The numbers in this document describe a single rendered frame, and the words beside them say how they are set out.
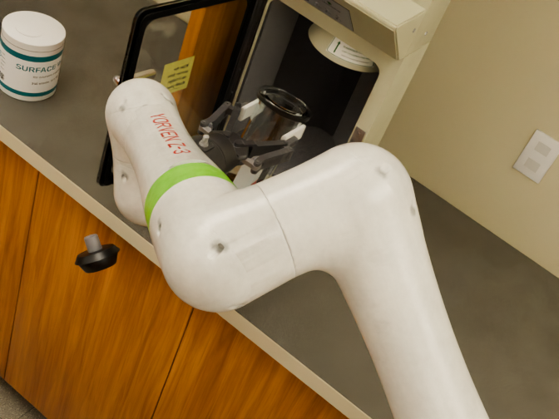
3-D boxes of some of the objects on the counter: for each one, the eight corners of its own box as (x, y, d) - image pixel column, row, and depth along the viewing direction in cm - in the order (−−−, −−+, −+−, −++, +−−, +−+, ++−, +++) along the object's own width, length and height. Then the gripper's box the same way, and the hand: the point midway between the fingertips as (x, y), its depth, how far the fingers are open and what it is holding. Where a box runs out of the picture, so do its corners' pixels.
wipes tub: (28, 60, 193) (36, 4, 184) (68, 91, 190) (78, 35, 180) (-18, 77, 184) (-12, 18, 174) (24, 109, 180) (32, 51, 171)
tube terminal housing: (265, 118, 206) (387, -202, 157) (372, 193, 197) (536, -121, 149) (203, 155, 188) (318, -193, 139) (317, 239, 179) (482, -101, 130)
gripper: (261, 179, 137) (333, 132, 153) (165, 107, 143) (244, 70, 159) (248, 212, 142) (320, 163, 158) (155, 140, 148) (234, 101, 164)
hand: (274, 120), depth 157 cm, fingers closed on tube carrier, 9 cm apart
